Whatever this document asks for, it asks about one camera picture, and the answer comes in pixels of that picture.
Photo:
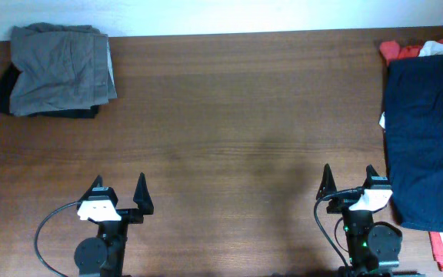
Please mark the grey folded shorts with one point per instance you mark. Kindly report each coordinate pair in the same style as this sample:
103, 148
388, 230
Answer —
61, 68

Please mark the red garment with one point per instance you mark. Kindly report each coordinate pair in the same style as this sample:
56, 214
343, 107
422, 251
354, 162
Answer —
392, 51

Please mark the navy blue shorts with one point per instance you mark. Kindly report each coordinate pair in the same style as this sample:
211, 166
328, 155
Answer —
425, 142

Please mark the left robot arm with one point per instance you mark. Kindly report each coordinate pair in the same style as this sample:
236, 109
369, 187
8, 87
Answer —
103, 255

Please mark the black folded garment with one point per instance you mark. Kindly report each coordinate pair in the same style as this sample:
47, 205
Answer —
7, 83

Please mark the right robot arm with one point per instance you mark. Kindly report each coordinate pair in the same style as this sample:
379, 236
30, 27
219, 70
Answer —
373, 247

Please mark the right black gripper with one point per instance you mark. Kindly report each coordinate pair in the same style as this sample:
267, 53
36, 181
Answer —
328, 185

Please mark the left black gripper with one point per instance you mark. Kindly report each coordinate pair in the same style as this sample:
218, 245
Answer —
142, 201

